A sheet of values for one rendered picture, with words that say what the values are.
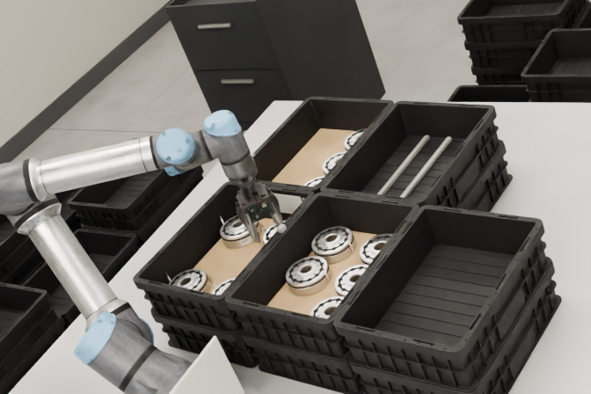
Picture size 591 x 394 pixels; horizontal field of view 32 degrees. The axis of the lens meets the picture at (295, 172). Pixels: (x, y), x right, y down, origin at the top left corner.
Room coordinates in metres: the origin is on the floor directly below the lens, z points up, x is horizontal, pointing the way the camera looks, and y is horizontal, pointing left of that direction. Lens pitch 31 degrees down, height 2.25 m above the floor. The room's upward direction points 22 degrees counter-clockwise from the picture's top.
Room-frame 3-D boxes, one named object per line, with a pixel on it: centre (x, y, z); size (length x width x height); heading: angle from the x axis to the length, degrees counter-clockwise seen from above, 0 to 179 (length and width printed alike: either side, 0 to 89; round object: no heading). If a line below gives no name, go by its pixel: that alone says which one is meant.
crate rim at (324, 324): (1.87, 0.01, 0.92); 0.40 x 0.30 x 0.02; 134
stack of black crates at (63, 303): (2.96, 0.82, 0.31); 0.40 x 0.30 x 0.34; 137
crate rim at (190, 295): (2.09, 0.22, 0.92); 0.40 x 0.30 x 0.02; 134
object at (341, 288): (1.82, -0.04, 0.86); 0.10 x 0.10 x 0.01
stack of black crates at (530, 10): (3.38, -1.01, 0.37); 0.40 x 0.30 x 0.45; 47
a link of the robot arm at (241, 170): (2.09, 0.11, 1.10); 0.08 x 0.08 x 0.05
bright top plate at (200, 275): (2.06, 0.35, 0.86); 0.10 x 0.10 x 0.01
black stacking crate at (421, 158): (2.15, -0.28, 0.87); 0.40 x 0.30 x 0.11; 134
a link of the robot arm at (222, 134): (2.09, 0.12, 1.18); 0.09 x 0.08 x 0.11; 89
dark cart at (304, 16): (3.90, -0.13, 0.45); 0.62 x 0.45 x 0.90; 137
